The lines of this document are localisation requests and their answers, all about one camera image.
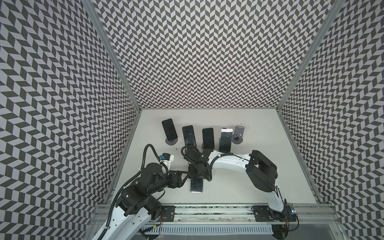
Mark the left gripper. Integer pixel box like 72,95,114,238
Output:
147,170,191,196

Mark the phone with teal case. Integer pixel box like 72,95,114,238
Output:
219,128,233,153

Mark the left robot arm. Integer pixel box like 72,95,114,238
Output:
93,163,190,240

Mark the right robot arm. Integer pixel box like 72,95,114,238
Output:
181,146,289,222

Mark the far left grey stand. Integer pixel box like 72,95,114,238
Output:
165,138,178,146

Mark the grey stand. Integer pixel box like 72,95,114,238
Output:
165,138,178,146
232,126,245,145

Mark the rightmost grey stand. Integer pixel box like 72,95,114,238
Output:
232,126,245,145

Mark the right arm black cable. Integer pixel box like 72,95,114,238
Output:
180,145,235,182

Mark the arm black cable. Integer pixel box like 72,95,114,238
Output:
180,145,235,182
142,143,169,175

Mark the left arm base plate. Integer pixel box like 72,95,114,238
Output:
157,205,176,223

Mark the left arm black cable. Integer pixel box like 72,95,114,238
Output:
142,143,169,175

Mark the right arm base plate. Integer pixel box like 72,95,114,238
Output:
251,206,297,223

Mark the aluminium mounting rail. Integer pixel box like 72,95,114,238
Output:
89,203,343,226

